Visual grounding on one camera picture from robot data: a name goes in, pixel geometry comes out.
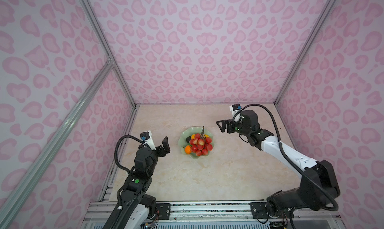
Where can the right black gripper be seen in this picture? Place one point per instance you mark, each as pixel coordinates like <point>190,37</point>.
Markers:
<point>223,128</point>

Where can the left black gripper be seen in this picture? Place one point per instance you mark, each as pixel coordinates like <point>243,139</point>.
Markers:
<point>165,145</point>

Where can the small orange fake fruit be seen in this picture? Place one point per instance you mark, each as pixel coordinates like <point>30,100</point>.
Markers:
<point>188,149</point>

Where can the red fake grape bunch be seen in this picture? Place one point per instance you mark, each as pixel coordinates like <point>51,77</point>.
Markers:
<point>200,147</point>

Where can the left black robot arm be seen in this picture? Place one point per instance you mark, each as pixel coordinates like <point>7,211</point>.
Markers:
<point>135,209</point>

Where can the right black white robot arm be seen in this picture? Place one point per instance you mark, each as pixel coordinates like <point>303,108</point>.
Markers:
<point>318,187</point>

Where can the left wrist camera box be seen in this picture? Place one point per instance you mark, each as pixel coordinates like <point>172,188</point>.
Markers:
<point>147,139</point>

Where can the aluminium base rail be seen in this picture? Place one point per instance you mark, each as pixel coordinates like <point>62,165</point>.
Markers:
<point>238,215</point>

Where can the left corner aluminium post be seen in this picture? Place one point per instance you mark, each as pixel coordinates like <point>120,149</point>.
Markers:
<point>91,16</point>

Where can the corner aluminium post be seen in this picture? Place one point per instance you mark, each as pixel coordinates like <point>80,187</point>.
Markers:
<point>91,16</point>
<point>314,32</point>

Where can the left diagonal aluminium frame bar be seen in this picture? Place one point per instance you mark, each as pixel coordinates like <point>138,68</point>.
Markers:
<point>21,193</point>

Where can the right corner aluminium post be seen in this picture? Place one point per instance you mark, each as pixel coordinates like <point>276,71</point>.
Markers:
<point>314,32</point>

